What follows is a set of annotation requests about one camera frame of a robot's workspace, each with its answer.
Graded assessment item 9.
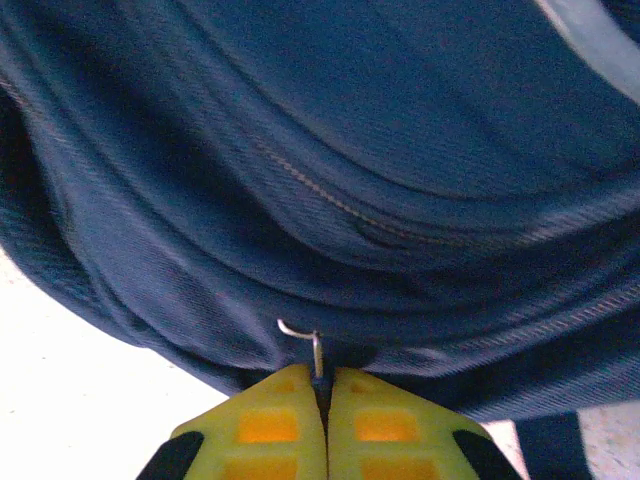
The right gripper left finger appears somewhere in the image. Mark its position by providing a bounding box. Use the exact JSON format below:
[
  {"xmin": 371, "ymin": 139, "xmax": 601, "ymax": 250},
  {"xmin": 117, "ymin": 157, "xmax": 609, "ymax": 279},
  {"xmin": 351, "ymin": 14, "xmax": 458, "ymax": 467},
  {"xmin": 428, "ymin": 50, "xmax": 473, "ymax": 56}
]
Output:
[{"xmin": 134, "ymin": 363, "xmax": 329, "ymax": 480}]

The navy blue backpack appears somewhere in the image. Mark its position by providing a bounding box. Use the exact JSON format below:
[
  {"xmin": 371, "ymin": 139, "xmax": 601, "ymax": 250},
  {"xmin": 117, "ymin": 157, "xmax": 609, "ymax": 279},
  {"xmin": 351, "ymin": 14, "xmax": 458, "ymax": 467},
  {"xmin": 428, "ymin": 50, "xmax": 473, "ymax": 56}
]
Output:
[{"xmin": 0, "ymin": 0, "xmax": 640, "ymax": 480}]

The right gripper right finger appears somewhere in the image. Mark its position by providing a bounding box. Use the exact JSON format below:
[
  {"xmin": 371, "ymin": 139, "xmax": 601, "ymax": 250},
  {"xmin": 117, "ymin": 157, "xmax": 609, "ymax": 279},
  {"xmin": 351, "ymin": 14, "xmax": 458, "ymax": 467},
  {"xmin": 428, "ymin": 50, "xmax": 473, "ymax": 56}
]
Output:
[{"xmin": 327, "ymin": 367, "xmax": 524, "ymax": 480}]

